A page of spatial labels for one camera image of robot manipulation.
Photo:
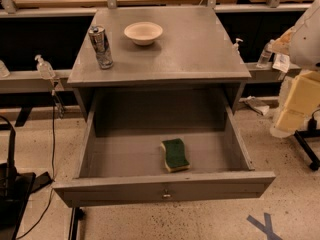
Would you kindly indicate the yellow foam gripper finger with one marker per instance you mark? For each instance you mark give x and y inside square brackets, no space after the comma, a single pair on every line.
[299,96]

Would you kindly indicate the green and yellow sponge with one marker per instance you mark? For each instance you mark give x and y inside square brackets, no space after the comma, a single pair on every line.
[174,155]

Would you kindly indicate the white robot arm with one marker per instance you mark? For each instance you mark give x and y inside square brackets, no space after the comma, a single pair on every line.
[302,41]

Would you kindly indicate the grey cabinet counter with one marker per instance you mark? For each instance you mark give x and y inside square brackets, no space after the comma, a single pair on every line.
[194,48]

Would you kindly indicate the metal drawer knob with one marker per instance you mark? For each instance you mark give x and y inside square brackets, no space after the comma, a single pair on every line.
[166,194]

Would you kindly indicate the open grey top drawer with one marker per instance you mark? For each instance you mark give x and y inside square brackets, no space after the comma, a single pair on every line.
[122,161]

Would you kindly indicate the white packet on ledge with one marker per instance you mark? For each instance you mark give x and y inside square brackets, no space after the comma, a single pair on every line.
[281,62]

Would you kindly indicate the clear water bottle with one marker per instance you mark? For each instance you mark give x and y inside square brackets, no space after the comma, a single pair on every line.
[265,55]

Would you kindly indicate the small pump bottle right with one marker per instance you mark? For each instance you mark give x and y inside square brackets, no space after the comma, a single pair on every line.
[236,45]

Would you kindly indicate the blue tape cross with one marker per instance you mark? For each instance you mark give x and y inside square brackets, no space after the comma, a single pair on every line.
[266,226]

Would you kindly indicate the white bowl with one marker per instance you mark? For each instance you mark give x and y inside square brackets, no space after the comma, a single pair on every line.
[143,33]

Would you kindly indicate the silver drink can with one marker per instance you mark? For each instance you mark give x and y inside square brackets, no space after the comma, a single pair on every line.
[101,46]

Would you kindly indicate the clear pump bottle left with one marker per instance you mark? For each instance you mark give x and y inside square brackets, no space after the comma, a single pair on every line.
[44,68]

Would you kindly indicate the black stand base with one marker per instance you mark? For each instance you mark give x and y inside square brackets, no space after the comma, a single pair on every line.
[15,188]

